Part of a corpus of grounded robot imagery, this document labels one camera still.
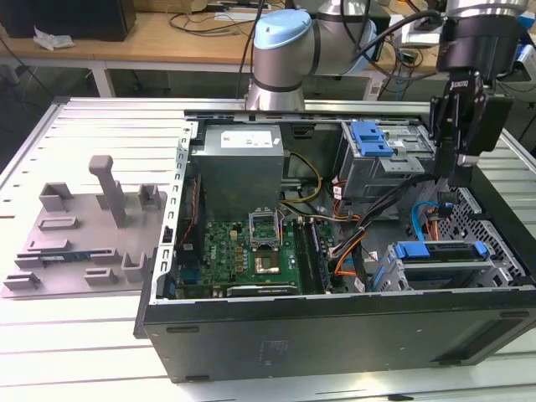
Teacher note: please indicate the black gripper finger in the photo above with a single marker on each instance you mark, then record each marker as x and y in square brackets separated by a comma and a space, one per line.
[441, 121]
[460, 176]

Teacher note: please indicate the hard disk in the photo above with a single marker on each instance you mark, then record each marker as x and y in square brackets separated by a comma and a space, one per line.
[412, 250]

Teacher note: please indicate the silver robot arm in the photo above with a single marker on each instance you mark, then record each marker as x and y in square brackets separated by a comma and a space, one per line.
[280, 63]

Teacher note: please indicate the metal disk bay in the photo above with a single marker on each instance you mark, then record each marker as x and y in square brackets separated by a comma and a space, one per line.
[498, 272]

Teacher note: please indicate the metal drive cage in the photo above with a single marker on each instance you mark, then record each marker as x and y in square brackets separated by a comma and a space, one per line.
[364, 176]

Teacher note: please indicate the RAM stick in slot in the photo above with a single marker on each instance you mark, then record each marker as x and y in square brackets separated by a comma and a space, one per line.
[320, 259]

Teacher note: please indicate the black RAM slot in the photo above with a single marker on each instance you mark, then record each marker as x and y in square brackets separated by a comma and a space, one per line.
[302, 259]

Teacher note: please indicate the CPU socket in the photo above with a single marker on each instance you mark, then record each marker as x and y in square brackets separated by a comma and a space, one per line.
[268, 264]

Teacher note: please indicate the grey power supply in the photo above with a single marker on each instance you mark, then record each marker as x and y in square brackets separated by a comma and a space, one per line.
[234, 176]

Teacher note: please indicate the black graphics card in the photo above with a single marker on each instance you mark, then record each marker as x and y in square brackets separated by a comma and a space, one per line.
[261, 291]

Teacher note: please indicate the black PC case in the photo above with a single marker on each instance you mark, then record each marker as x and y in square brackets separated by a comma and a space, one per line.
[293, 335]

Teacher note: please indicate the green motherboard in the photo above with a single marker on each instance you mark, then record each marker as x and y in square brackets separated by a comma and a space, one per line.
[222, 251]

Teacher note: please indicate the wooden desk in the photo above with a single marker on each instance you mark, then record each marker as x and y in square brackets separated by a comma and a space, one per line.
[146, 46]

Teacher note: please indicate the large black box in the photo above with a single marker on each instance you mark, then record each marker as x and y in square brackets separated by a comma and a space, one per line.
[84, 19]

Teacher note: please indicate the grey parts rack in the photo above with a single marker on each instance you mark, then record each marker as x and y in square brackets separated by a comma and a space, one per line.
[84, 234]

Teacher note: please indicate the white crumpled plastic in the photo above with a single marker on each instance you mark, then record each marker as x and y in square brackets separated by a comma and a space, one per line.
[52, 39]

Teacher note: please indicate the RAM stick on rack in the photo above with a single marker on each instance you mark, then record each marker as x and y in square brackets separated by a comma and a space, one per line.
[58, 256]

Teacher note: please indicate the blue plastic drive bracket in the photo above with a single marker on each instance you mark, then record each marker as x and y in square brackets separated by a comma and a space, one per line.
[368, 140]

